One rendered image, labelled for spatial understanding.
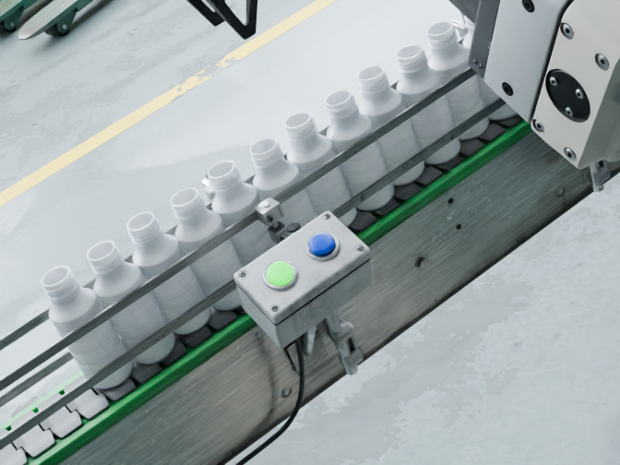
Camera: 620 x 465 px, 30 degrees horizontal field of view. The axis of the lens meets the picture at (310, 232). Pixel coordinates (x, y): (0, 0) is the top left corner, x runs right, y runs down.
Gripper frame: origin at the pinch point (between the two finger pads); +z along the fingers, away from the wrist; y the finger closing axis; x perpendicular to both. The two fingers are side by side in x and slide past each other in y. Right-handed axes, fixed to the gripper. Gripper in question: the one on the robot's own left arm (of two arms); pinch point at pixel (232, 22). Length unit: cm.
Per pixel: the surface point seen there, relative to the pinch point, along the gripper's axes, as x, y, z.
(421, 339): 51, -93, 139
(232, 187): -2.6, -14.0, 25.0
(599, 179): 44, -4, 51
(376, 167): 15.9, -12.3, 33.4
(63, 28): 73, -380, 135
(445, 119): 27.8, -12.5, 33.3
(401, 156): 20.4, -13.4, 34.9
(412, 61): 26.5, -13.7, 23.8
